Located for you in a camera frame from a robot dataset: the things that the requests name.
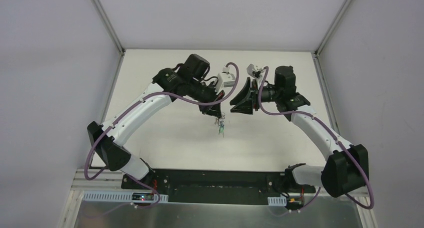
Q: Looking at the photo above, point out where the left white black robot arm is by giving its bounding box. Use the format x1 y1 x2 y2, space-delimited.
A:
83 54 237 190

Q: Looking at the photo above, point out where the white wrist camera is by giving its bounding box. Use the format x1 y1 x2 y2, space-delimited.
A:
246 64 266 83
215 67 236 90

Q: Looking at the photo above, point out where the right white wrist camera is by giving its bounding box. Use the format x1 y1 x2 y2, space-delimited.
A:
246 64 266 83

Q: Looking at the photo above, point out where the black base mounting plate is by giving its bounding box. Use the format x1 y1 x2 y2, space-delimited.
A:
142 168 316 205

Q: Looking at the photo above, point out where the right white cable duct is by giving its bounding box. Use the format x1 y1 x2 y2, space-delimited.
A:
267 196 287 207

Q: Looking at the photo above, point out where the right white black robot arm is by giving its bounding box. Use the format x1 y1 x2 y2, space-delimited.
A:
230 64 370 197

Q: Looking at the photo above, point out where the keyring with coloured key tags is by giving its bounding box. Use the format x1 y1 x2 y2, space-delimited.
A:
214 112 226 137

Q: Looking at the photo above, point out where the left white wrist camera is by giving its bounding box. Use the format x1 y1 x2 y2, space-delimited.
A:
215 67 236 90

